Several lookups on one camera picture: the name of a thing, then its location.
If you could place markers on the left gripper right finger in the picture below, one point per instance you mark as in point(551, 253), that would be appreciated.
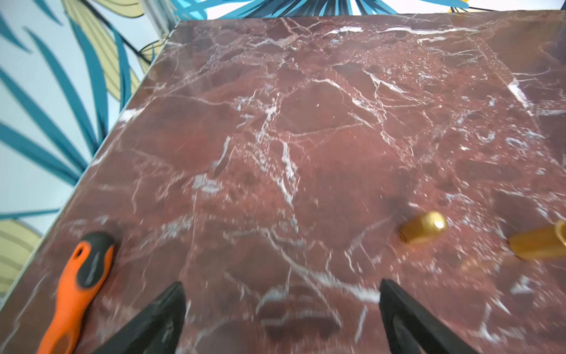
point(411, 328)

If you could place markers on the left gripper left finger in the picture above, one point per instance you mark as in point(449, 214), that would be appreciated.
point(156, 329)

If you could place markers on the orange handled screwdriver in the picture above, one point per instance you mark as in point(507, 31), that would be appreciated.
point(81, 280)

